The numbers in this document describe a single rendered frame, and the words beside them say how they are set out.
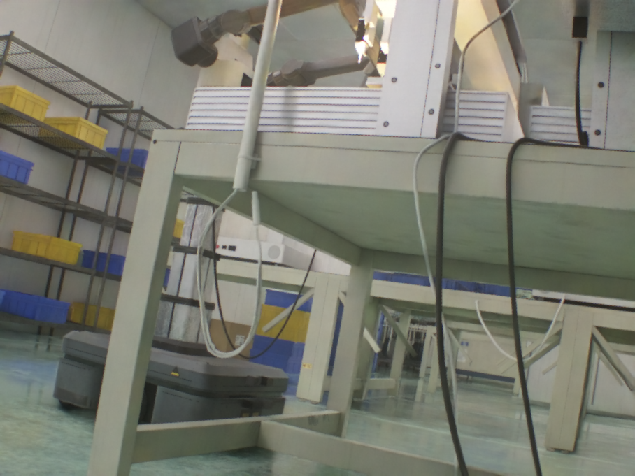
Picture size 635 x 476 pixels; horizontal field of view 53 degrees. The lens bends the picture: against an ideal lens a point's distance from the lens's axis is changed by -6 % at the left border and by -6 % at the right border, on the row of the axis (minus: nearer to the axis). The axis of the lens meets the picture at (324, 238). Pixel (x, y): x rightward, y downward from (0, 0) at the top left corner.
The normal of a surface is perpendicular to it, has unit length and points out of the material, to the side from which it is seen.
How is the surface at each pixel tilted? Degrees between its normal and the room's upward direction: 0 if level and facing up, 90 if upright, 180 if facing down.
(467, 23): 180
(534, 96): 90
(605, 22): 180
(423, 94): 90
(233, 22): 115
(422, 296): 90
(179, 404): 90
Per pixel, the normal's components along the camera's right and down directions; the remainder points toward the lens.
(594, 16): -0.17, 0.98
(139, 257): -0.39, -0.20
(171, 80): 0.91, 0.10
